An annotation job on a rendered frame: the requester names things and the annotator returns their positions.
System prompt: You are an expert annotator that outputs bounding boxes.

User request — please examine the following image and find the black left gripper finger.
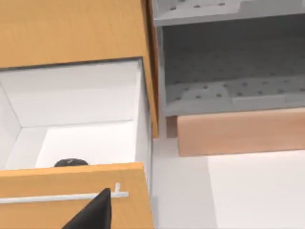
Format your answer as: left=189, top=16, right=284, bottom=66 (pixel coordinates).
left=61, top=187, right=112, bottom=229

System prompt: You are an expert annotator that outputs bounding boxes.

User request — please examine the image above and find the black round object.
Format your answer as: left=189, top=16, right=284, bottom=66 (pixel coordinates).
left=53, top=157, right=89, bottom=168

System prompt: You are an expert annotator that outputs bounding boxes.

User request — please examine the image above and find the white open drawer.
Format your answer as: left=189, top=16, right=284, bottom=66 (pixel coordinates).
left=0, top=59, right=153, bottom=191

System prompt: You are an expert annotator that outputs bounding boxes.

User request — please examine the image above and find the pale wooden drawer front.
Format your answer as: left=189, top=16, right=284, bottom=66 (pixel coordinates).
left=166, top=107, right=305, bottom=157

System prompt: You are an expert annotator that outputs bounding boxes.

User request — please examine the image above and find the wooden cupboard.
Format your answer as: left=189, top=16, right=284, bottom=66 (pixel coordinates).
left=0, top=0, right=160, bottom=138

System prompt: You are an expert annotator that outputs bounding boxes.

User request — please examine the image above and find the grey pierced drawer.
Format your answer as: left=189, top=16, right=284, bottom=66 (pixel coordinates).
left=151, top=0, right=305, bottom=117

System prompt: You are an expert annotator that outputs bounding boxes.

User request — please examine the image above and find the long white metal handle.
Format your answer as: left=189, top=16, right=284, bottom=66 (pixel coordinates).
left=0, top=182, right=130, bottom=204

